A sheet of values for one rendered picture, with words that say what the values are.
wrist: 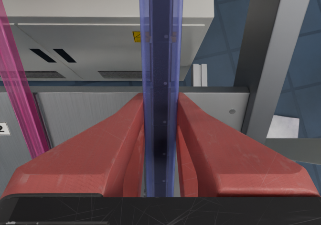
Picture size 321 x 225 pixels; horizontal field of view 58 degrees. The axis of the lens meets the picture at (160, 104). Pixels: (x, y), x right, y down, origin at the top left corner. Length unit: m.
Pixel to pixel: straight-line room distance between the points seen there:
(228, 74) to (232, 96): 0.90
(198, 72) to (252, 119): 0.55
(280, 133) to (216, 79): 0.31
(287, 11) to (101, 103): 0.16
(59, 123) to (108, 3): 0.30
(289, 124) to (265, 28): 0.97
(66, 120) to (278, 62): 0.18
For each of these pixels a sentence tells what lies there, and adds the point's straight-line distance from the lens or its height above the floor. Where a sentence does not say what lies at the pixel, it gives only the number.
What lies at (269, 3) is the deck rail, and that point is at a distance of 0.23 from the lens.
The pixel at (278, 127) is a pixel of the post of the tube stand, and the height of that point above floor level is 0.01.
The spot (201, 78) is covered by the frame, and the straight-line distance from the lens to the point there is 0.80.
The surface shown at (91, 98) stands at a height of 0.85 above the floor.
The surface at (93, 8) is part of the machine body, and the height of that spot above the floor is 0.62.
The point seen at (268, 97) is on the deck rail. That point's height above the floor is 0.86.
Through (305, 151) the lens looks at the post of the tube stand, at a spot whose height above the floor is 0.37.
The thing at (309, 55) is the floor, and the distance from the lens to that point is 1.28.
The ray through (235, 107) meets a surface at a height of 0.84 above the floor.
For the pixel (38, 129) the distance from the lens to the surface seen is 0.28.
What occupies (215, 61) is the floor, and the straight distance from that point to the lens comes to 1.15.
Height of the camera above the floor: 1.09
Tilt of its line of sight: 83 degrees down
